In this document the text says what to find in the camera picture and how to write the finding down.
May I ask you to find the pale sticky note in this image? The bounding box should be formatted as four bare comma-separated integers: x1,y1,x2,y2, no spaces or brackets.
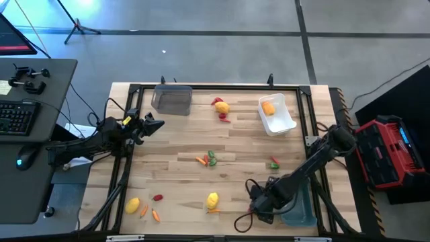
0,79,13,96

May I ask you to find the black floor cable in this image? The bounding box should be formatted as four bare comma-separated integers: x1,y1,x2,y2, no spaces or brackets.
349,57,430,110

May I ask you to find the dark grey desk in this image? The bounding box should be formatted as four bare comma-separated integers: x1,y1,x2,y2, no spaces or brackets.
0,57,79,225

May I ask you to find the black floor mat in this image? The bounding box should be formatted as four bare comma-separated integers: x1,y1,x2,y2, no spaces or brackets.
355,65,430,205

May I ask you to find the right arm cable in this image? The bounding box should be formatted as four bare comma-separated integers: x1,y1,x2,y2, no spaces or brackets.
234,178,256,233

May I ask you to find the black computer keyboard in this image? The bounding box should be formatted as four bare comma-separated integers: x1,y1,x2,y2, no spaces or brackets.
0,99,42,137

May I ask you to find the red black power station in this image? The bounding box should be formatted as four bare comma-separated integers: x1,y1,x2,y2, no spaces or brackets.
354,114,428,191

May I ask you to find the black screw clamp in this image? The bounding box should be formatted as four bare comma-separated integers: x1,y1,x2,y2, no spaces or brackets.
12,63,51,80
7,77,47,95

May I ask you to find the white paper sheet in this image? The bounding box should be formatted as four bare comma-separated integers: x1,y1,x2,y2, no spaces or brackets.
63,123,98,138

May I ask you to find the orange toy fruit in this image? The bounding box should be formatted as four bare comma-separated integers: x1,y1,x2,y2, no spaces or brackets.
261,101,276,116

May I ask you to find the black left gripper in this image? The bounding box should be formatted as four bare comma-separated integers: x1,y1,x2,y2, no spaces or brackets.
124,107,165,146

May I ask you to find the black aluminium rig frame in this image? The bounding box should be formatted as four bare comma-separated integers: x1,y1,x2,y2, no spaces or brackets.
75,74,362,236

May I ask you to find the black computer mouse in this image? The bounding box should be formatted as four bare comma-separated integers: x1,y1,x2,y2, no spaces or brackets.
15,146,40,171

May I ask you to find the black computer monitor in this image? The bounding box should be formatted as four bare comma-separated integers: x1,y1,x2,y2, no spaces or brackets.
0,12,38,56

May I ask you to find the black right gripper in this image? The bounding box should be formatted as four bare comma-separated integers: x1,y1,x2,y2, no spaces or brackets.
249,177,286,224

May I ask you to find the black tripod stand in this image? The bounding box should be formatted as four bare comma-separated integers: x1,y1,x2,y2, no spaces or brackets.
55,0,101,45

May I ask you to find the white plastic basket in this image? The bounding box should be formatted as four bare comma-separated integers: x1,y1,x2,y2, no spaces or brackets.
257,93,298,138

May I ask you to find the teal plastic basket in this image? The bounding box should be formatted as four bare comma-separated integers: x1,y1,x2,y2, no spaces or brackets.
280,179,318,228

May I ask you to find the grey translucent plastic basket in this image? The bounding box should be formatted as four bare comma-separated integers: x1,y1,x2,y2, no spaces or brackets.
150,84,194,117

